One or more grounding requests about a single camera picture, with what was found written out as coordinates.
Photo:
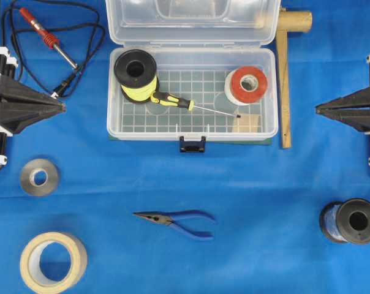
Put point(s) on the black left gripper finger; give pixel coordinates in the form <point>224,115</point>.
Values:
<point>15,118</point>
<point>14,91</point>

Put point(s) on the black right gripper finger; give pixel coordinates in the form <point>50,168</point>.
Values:
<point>358,119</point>
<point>358,99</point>

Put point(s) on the clear plastic toolbox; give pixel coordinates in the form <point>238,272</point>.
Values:
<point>195,44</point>

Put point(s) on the red soldering iron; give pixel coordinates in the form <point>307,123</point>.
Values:
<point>49,39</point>

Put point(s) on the grey tape roll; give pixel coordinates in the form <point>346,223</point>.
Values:
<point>39,177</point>

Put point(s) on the wooden mallet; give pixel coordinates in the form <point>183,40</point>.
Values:
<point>289,21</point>

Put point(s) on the blue table cloth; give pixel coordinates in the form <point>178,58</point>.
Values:
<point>234,219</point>

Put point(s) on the red white tape roll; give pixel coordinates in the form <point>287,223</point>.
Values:
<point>245,85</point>

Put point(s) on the beige masking tape roll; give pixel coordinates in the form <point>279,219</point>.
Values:
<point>53,262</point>

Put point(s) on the blue wire spool black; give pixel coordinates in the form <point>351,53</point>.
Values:
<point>346,222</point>

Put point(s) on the yellow wire spool black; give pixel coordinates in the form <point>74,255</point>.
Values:
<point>136,72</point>

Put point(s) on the yellow black handled screwdriver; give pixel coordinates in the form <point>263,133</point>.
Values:
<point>169,100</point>

